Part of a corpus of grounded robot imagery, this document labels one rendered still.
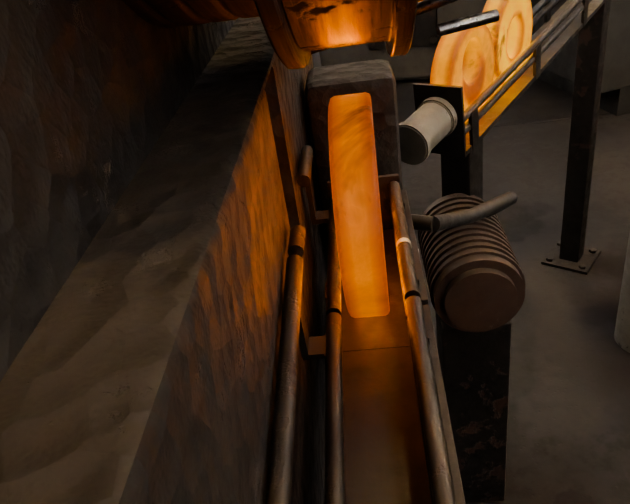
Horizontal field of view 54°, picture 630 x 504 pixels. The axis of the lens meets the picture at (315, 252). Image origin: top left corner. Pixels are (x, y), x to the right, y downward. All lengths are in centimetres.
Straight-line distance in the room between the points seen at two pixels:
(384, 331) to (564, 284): 124
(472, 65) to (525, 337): 76
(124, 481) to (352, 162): 31
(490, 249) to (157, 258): 66
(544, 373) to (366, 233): 107
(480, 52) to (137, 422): 87
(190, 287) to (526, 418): 118
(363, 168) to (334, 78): 28
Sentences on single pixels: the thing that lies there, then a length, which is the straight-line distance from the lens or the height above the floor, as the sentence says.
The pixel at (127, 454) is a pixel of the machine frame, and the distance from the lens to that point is 18.
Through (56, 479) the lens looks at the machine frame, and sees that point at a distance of 18.
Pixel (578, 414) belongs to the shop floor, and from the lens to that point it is 139.
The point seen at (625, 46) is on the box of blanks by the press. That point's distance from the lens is 270.
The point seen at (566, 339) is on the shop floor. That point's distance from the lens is 156.
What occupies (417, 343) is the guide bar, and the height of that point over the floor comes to 71.
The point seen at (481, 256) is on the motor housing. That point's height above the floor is 53.
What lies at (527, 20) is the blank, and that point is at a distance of 115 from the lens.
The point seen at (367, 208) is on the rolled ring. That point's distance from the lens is 43.
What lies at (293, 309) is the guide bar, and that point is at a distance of 40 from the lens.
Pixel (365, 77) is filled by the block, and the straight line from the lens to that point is 70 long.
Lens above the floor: 100
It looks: 31 degrees down
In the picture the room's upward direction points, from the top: 9 degrees counter-clockwise
